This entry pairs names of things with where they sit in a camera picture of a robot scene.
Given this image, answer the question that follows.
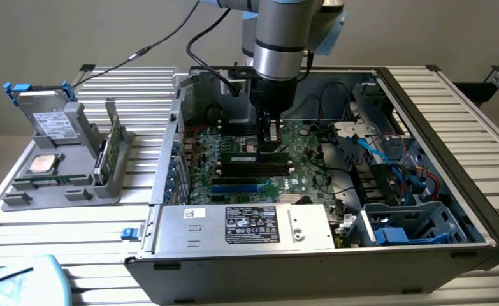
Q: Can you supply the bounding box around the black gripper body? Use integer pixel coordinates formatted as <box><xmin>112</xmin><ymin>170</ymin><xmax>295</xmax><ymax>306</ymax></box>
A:
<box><xmin>250</xmin><ymin>76</ymin><xmax>298</xmax><ymax>116</ymax></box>

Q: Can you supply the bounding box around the green RAM stick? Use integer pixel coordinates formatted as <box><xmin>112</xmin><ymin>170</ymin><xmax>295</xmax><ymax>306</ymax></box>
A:
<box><xmin>221</xmin><ymin>152</ymin><xmax>290</xmax><ymax>164</ymax></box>

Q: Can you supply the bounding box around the black RAM slot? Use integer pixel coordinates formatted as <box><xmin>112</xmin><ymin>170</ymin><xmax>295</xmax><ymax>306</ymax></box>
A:
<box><xmin>217</xmin><ymin>161</ymin><xmax>297</xmax><ymax>178</ymax></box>

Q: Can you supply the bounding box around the CPU socket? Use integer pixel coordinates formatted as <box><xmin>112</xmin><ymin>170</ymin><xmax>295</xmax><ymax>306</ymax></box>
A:
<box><xmin>235</xmin><ymin>135</ymin><xmax>285</xmax><ymax>154</ymax></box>

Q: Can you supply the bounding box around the green Dell motherboard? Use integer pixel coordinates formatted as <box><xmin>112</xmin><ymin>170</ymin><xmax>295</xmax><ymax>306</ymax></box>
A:
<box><xmin>182</xmin><ymin>119</ymin><xmax>346</xmax><ymax>217</ymax></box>

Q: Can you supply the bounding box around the open grey PC case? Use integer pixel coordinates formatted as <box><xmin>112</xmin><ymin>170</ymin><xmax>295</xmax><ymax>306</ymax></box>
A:
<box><xmin>123</xmin><ymin>65</ymin><xmax>499</xmax><ymax>306</ymax></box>

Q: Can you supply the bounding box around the blue expansion slot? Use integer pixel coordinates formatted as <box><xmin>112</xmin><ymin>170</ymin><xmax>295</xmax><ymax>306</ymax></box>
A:
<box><xmin>210</xmin><ymin>184</ymin><xmax>261</xmax><ymax>193</ymax></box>

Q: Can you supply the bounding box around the silver heatsink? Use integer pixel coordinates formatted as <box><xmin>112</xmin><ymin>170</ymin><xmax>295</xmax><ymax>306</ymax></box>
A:
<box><xmin>278</xmin><ymin>193</ymin><xmax>310</xmax><ymax>205</ymax></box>

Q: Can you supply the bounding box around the black case fan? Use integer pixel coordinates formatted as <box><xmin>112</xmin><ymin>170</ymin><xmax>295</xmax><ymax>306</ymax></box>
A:
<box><xmin>351</xmin><ymin>162</ymin><xmax>411</xmax><ymax>205</ymax></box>

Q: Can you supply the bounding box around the silver power supply unit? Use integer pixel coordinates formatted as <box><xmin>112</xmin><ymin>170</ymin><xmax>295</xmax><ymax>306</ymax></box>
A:
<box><xmin>154</xmin><ymin>203</ymin><xmax>337</xmax><ymax>252</ymax></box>

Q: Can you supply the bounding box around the grey disk bay cage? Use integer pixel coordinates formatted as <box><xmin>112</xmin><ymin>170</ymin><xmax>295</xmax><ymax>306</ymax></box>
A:
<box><xmin>346</xmin><ymin>200</ymin><xmax>474</xmax><ymax>248</ymax></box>

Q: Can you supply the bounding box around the blue case latch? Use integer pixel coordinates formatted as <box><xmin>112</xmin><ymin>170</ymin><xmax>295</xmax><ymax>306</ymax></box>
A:
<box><xmin>121</xmin><ymin>226</ymin><xmax>143</xmax><ymax>240</ymax></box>

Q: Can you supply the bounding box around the grey parts rack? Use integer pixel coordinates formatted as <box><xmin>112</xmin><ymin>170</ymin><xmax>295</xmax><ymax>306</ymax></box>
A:
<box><xmin>0</xmin><ymin>97</ymin><xmax>137</xmax><ymax>212</ymax></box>

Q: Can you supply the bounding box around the CPU chip with silver lid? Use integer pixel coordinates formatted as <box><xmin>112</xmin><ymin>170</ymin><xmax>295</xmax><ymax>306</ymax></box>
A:
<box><xmin>24</xmin><ymin>154</ymin><xmax>66</xmax><ymax>177</ymax></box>

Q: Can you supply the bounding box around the blue plastic object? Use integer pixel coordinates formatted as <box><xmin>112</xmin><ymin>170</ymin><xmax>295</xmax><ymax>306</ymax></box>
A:
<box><xmin>0</xmin><ymin>254</ymin><xmax>76</xmax><ymax>306</ymax></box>

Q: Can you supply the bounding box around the black camera bracket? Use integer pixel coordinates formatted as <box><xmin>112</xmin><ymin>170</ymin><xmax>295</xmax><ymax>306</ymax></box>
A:
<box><xmin>227</xmin><ymin>62</ymin><xmax>257</xmax><ymax>79</ymax></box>

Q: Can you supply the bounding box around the blue SATA wire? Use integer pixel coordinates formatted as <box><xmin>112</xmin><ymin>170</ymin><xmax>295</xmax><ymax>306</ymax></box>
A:
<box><xmin>347</xmin><ymin>133</ymin><xmax>393</xmax><ymax>165</ymax></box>

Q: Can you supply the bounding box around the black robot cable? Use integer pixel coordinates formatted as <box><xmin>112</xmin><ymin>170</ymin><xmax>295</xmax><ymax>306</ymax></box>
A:
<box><xmin>71</xmin><ymin>0</ymin><xmax>242</xmax><ymax>97</ymax></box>

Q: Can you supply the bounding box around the hard disk with blue bracket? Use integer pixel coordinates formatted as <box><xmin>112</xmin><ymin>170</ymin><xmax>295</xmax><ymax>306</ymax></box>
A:
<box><xmin>3</xmin><ymin>81</ymin><xmax>80</xmax><ymax>140</ymax></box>

